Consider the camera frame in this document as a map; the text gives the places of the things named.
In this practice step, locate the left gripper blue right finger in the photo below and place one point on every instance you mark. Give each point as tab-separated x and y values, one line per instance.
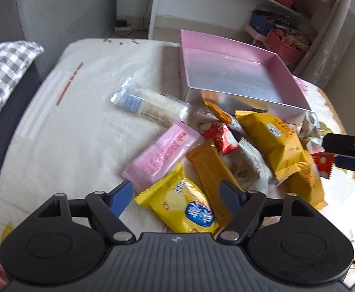
233	197

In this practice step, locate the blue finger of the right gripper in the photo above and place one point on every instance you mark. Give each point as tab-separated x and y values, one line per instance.
352	162

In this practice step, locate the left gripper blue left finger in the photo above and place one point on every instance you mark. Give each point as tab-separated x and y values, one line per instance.
120	197

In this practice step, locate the large red heart snack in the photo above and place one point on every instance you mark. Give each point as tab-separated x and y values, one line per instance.
324	163

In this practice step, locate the white nut snack pack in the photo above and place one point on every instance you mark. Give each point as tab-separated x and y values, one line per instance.
249	168

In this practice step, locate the golden orange snack bar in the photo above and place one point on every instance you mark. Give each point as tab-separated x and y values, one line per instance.
212	170

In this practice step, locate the yellow chips snack pack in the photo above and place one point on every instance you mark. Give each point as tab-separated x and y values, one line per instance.
179	203

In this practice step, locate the yellow waffle sandwich pack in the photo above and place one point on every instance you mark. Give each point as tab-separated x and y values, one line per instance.
278	144

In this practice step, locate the small red heart snack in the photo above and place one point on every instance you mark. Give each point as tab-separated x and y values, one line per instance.
221	135

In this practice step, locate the pink wafer snack pack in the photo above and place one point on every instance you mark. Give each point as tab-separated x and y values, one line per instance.
160	157

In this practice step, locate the orange and white snack pack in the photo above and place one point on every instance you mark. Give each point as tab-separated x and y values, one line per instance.
224	117

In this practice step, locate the clear rice cracker pack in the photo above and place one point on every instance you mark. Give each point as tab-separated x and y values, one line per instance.
153	105

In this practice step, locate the beige curtain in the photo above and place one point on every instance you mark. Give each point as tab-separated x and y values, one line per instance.
329	47

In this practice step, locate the pink plastic basket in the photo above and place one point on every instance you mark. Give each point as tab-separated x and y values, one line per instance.
286	52

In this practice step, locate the pink and silver cardboard box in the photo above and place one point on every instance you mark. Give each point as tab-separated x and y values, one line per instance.
238	76

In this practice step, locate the blue storage box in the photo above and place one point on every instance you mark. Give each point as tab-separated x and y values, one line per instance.
261	24

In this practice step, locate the white bookshelf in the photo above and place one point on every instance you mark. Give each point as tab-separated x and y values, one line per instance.
228	17

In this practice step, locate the grey checkered cushion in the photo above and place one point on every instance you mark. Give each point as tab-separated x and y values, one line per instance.
15	58

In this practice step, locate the grey sofa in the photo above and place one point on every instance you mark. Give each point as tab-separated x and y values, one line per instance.
54	24

